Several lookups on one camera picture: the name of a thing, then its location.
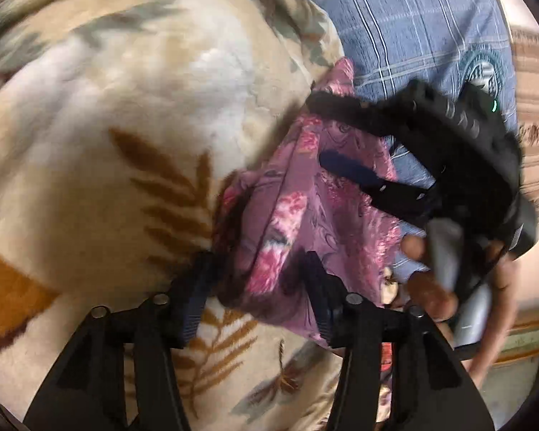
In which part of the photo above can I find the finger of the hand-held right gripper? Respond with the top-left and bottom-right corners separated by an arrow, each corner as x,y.
319,148 -> 434,227
306,91 -> 400,138

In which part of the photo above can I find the brown striped mat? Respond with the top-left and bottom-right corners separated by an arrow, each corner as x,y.
507,27 -> 539,216

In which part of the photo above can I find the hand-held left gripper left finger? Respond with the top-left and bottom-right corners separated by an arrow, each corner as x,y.
23,251 -> 217,431

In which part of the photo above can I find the cream leaf-print fleece blanket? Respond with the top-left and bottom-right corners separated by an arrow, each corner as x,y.
0,0 -> 393,431

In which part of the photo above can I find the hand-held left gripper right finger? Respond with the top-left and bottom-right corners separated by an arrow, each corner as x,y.
300,251 -> 496,431

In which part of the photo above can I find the pink floral small garment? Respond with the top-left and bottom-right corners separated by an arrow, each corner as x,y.
213,57 -> 405,348

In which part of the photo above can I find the person's right hand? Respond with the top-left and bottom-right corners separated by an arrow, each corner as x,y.
401,233 -> 519,389

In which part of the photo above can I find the blue plaid bedsheet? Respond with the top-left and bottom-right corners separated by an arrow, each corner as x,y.
292,0 -> 519,279

